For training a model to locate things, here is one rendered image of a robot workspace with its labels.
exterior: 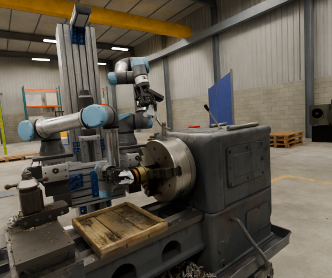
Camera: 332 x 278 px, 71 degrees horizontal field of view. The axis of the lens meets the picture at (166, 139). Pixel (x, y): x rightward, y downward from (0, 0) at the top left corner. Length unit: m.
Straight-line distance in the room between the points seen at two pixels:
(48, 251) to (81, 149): 0.99
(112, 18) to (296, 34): 8.28
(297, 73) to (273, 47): 1.67
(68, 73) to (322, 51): 10.56
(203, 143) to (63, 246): 0.70
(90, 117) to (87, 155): 0.54
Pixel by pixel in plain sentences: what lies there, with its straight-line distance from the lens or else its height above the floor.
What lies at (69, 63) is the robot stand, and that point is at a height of 1.76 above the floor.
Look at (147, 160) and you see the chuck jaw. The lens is 1.17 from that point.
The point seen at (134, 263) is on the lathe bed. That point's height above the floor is 0.78.
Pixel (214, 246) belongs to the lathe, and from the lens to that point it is 1.29.
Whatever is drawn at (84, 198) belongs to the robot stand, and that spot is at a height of 0.85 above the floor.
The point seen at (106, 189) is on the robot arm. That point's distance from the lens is 1.33.
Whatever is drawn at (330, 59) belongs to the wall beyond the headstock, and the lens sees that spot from 11.38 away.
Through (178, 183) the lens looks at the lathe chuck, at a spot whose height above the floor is 1.04.
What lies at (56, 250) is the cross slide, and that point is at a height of 0.97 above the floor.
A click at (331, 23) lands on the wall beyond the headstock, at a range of 11.63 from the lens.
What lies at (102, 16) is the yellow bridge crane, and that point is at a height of 6.16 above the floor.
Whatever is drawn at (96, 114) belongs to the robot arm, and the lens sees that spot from 1.24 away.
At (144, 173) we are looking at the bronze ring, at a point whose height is 1.10.
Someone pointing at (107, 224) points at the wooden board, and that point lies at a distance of 1.15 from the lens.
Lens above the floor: 1.35
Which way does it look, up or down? 6 degrees down
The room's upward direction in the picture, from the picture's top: 4 degrees counter-clockwise
